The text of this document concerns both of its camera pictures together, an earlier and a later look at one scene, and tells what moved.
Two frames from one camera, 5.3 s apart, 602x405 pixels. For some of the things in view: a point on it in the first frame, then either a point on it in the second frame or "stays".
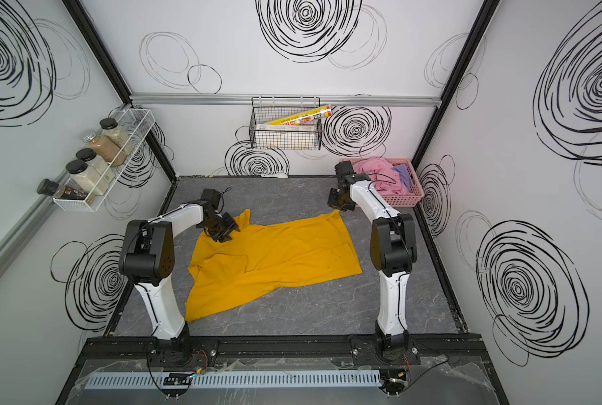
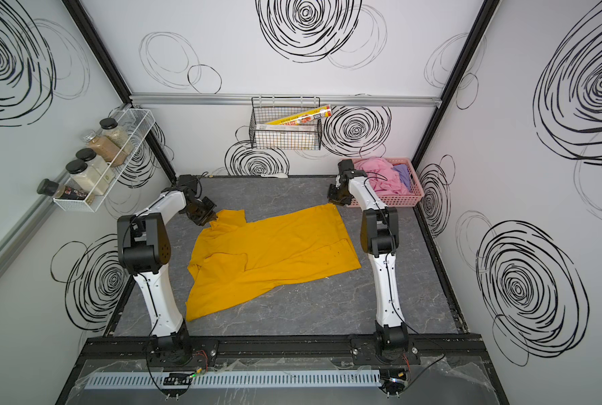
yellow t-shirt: x=260 y=257 stays
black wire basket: x=286 y=123 stays
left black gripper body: x=221 y=226 -> x=201 y=212
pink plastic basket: x=395 y=180 stays
